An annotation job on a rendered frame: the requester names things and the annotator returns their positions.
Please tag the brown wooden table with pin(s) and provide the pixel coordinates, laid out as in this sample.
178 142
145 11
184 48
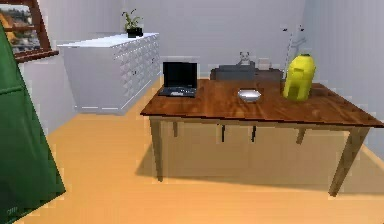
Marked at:
213 101

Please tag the black laptop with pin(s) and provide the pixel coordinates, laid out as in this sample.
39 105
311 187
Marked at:
180 79

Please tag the white bowl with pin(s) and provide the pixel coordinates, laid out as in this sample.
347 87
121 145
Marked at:
249 95

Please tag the white chest of drawers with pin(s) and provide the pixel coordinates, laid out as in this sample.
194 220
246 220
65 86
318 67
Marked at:
110 70

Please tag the green plant in black pot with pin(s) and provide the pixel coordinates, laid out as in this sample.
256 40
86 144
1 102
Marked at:
133 25

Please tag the yellow jug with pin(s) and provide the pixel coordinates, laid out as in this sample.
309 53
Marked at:
299 77

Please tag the brown framed window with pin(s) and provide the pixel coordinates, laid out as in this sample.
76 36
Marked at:
26 31

